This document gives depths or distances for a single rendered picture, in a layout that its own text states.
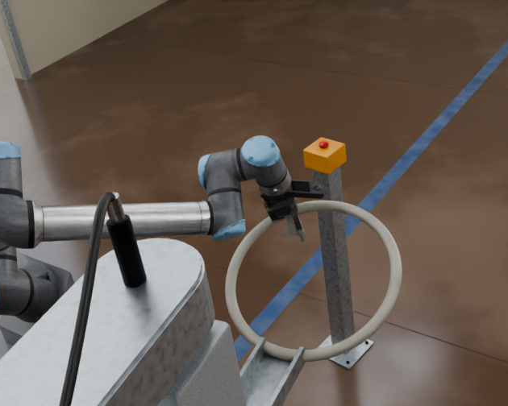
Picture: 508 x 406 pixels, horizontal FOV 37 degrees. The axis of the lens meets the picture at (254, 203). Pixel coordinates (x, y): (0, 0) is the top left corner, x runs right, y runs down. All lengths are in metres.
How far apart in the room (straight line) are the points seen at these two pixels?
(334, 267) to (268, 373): 1.33
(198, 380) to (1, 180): 0.75
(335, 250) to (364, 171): 1.72
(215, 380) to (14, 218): 0.66
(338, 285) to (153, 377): 2.12
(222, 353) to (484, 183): 3.42
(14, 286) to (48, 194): 2.87
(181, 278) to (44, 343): 0.25
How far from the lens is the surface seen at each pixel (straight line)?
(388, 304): 1.97
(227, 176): 1.98
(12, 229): 1.83
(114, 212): 1.23
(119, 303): 1.29
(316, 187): 2.12
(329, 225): 3.10
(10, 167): 1.87
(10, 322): 2.67
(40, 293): 2.49
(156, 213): 1.89
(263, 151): 1.95
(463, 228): 4.30
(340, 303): 3.34
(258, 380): 1.95
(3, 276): 2.40
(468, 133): 5.20
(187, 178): 5.02
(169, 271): 1.32
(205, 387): 1.39
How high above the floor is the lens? 2.53
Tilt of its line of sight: 33 degrees down
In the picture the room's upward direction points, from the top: 9 degrees counter-clockwise
